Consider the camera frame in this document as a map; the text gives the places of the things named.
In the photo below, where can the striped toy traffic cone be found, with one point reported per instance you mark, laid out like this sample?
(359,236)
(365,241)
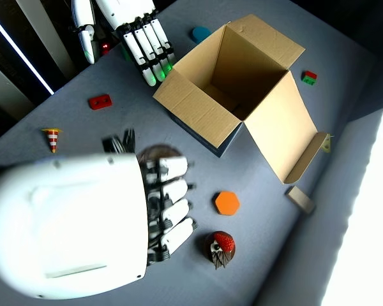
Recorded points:
(53,140)

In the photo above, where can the red block with two holes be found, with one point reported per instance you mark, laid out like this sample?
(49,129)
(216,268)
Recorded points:
(100,102)

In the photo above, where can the open cardboard box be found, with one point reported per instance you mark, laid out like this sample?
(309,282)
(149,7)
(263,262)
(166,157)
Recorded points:
(274,127)

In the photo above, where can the orange hexagon block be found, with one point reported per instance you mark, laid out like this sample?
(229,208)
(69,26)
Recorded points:
(227,203)

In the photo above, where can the brown sprayer bottle black nozzle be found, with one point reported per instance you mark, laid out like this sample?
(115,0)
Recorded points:
(159,150)

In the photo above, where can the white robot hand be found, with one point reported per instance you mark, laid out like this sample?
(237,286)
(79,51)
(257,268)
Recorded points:
(127,12)
(67,223)

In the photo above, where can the beige wooden block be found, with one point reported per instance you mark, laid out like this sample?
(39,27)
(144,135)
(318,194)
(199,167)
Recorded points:
(301,199)

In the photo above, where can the green block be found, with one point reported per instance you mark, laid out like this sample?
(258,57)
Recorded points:
(125,55)

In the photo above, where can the teal rounded block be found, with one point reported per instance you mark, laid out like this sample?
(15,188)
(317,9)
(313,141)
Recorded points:
(199,33)

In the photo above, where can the white light strip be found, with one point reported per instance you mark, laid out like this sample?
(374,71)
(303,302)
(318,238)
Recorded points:
(19,51)

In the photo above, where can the grey table cloth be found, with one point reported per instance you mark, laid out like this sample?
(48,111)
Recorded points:
(258,255)

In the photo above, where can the red and green toy brick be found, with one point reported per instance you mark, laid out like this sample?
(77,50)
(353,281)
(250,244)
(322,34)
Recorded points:
(309,78)

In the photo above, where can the toy chocolate strawberry cake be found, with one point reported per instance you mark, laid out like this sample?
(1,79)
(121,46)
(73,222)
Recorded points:
(221,247)

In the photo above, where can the pale yellow triangle piece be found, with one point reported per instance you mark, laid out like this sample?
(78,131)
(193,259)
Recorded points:
(328,145)

